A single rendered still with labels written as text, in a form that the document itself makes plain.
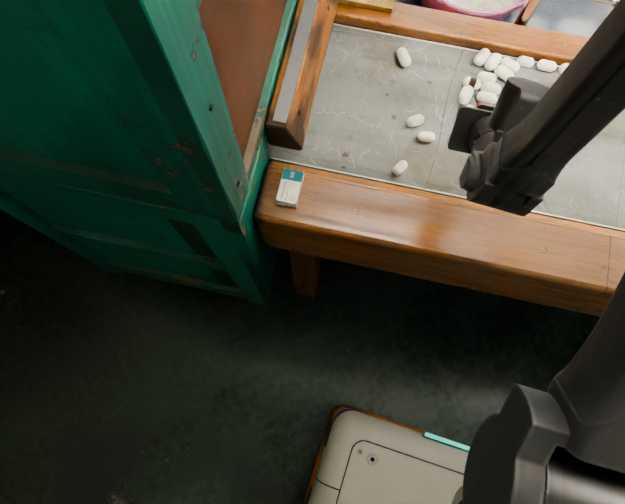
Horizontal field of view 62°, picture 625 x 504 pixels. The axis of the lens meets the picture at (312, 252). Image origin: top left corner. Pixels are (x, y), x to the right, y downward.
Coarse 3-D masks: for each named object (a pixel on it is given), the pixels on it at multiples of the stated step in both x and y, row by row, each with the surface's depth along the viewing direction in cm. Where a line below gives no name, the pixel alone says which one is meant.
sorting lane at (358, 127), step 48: (336, 48) 97; (384, 48) 97; (432, 48) 97; (336, 96) 95; (384, 96) 95; (432, 96) 95; (336, 144) 92; (384, 144) 92; (432, 144) 92; (624, 144) 92; (432, 192) 90; (576, 192) 90; (624, 192) 90
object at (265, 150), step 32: (256, 160) 81; (0, 192) 97; (32, 192) 93; (64, 192) 83; (96, 192) 79; (256, 192) 86; (32, 224) 115; (64, 224) 114; (96, 224) 107; (128, 224) 101; (160, 224) 95; (192, 224) 90; (224, 224) 79; (256, 224) 92; (96, 256) 140; (128, 256) 136; (160, 256) 118; (192, 256) 114; (224, 256) 103; (256, 256) 100; (224, 288) 147; (256, 288) 132
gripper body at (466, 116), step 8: (464, 112) 72; (472, 112) 71; (480, 112) 71; (488, 112) 71; (456, 120) 72; (464, 120) 72; (472, 120) 72; (480, 120) 71; (488, 120) 70; (456, 128) 73; (464, 128) 73; (472, 128) 72; (480, 128) 69; (488, 128) 68; (456, 136) 74; (464, 136) 74; (472, 136) 70; (480, 136) 69; (448, 144) 75; (456, 144) 74; (464, 144) 74; (472, 144) 69; (464, 152) 75
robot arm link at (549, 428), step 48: (624, 288) 28; (624, 336) 27; (576, 384) 29; (624, 384) 26; (480, 432) 34; (528, 432) 28; (576, 432) 27; (624, 432) 26; (480, 480) 32; (528, 480) 28
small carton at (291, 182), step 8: (288, 176) 86; (296, 176) 86; (280, 184) 85; (288, 184) 85; (296, 184) 85; (280, 192) 85; (288, 192) 85; (296, 192) 85; (280, 200) 84; (288, 200) 84; (296, 200) 84
